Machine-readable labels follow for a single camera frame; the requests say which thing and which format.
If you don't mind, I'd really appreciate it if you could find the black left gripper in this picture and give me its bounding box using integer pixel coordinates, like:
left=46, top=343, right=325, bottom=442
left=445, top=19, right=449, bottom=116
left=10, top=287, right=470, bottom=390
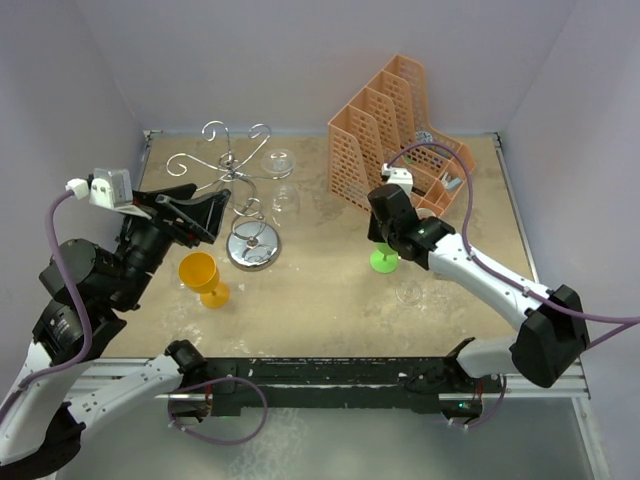
left=112, top=181, right=230, bottom=307

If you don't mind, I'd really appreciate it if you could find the clear wine glass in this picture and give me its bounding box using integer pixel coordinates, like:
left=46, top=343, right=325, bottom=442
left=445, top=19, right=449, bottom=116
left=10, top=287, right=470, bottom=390
left=395, top=273, right=424, bottom=306
left=261, top=149, right=300, bottom=227

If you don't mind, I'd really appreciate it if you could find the green plastic goblet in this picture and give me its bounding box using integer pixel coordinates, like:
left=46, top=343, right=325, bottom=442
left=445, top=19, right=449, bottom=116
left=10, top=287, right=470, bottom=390
left=369, top=243, right=399, bottom=274

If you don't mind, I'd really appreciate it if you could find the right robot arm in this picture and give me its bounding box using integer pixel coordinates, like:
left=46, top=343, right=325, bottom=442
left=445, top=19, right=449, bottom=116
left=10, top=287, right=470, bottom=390
left=368, top=184, right=590, bottom=391

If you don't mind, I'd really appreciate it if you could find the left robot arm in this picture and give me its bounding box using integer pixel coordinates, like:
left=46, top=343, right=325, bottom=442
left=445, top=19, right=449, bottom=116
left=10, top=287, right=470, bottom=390
left=1, top=184, right=231, bottom=479

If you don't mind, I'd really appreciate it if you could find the pink tinted wine glass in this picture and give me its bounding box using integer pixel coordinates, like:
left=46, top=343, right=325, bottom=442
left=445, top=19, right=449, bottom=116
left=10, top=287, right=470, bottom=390
left=416, top=208, right=436, bottom=220

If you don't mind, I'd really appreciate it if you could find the orange plastic goblet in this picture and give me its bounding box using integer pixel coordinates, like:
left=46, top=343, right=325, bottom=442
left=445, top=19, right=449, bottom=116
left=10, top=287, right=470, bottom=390
left=178, top=251, right=230, bottom=309

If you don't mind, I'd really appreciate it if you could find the orange plastic file organizer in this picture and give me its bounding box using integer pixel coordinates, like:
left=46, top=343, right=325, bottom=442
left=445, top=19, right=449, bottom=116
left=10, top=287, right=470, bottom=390
left=328, top=55, right=475, bottom=216

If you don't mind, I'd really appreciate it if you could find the silver wire wine glass rack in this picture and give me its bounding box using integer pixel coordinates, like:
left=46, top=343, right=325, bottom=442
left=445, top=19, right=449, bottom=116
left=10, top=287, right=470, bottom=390
left=165, top=120, right=282, bottom=272

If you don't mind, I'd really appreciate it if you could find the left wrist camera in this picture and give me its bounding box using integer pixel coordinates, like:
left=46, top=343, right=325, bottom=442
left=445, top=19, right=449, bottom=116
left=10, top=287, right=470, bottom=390
left=65, top=168, right=133, bottom=210

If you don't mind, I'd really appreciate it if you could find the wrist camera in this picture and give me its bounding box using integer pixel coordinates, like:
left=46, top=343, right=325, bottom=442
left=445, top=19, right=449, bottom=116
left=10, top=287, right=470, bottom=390
left=65, top=168, right=133, bottom=210
left=381, top=163, right=414, bottom=196

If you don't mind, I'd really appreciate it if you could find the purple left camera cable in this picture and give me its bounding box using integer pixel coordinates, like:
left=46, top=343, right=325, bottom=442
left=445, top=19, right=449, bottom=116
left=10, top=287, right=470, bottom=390
left=0, top=192, right=94, bottom=416

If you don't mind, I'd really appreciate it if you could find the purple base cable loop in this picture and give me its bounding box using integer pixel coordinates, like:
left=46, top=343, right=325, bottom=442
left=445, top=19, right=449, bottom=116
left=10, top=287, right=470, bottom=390
left=167, top=374, right=269, bottom=446

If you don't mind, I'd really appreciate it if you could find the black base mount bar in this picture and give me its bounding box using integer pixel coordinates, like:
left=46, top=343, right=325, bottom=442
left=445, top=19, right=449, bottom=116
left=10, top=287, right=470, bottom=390
left=179, top=357, right=483, bottom=419

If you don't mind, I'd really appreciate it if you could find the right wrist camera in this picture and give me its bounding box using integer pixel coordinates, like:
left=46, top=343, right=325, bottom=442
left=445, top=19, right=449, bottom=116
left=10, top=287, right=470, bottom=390
left=381, top=163, right=414, bottom=196

